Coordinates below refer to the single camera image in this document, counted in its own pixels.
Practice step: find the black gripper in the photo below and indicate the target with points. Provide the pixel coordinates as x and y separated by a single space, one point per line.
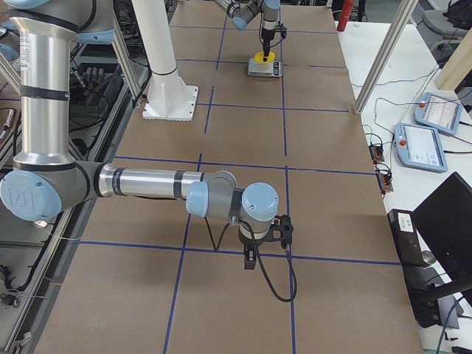
249 245
266 36

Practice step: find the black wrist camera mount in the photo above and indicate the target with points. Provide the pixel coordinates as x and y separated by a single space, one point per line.
281 29

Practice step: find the teach pendant far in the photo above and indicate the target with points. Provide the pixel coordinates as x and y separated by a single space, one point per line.
438 112

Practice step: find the black computer box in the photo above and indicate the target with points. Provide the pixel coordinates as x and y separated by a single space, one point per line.
430 297

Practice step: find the teach pendant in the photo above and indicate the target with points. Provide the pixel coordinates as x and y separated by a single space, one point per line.
419 147
438 112

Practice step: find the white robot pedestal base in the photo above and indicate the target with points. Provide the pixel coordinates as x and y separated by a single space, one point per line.
168 96

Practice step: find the red bottle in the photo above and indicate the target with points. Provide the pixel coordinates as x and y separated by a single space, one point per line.
345 15

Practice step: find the aluminium frame column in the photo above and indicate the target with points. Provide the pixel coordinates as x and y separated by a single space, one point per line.
393 34

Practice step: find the teach pendant near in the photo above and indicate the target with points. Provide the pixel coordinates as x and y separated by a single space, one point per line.
419 147

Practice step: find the silver digital kitchen scale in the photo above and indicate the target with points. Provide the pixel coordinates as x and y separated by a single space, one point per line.
264 69

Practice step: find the black monitor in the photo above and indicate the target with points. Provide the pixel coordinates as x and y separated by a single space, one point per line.
443 220

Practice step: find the yellow orange mango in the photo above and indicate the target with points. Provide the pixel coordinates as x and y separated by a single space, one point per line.
261 57

